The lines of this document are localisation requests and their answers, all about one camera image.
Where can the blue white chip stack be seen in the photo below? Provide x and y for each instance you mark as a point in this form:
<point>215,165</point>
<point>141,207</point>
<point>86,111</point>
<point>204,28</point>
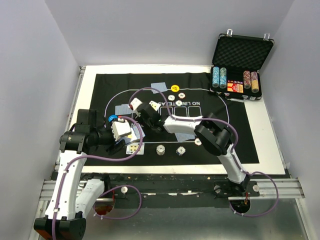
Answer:
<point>180,151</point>

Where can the grey white chip stack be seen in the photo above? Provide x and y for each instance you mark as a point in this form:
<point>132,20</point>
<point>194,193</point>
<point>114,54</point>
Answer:
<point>160,150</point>

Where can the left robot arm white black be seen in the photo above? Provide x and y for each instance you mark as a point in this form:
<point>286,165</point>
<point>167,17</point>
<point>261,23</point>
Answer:
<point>65,217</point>

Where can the red white chip top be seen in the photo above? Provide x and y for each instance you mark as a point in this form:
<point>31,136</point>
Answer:
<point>181,95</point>

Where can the red chip row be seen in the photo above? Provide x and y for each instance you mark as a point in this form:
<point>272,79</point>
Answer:
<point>247,79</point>

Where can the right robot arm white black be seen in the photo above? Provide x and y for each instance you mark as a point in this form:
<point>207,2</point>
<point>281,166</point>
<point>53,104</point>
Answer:
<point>218,137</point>

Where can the purple yellow chip row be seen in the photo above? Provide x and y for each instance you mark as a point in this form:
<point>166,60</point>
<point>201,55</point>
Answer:
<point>254,82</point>

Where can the yellow dealer button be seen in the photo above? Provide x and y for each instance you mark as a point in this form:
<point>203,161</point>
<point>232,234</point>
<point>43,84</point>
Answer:
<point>175,88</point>

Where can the grey white chip top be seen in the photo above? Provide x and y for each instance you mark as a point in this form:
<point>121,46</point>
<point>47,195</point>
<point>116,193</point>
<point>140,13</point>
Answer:
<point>171,97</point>

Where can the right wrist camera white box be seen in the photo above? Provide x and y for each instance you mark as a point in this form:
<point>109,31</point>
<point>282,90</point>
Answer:
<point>134,104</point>

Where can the teal chip row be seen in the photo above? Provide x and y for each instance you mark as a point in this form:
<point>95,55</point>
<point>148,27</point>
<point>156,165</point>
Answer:
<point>223,77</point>

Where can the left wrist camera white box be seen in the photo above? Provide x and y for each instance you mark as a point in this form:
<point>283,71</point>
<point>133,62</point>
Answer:
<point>120,129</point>

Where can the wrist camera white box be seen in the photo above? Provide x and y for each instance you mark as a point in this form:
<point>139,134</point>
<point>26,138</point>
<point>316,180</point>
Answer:
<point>120,129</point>
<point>134,104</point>

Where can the blue yellow card box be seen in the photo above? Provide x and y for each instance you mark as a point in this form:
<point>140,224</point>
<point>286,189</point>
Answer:
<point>136,134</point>

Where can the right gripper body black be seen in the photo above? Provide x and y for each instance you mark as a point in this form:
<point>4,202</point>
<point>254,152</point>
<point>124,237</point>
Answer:
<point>147,121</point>

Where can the white table board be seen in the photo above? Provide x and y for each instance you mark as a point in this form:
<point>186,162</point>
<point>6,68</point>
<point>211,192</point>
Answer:
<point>269,155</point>

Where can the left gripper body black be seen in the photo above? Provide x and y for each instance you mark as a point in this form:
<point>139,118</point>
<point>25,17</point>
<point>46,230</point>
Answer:
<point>105,137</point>

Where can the light blue chip row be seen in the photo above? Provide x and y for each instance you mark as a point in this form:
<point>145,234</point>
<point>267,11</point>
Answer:
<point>215,77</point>

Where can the black poker felt mat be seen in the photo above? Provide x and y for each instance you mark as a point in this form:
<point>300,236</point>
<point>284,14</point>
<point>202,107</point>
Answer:
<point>110,90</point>

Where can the red card deck in case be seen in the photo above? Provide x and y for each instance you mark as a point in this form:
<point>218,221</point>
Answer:
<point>234,86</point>

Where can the aluminium mounting rail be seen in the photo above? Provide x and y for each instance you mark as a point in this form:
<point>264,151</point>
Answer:
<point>287,189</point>

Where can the black aluminium chip case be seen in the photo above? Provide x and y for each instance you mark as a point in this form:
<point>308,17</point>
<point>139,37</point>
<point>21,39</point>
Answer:
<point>238,53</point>

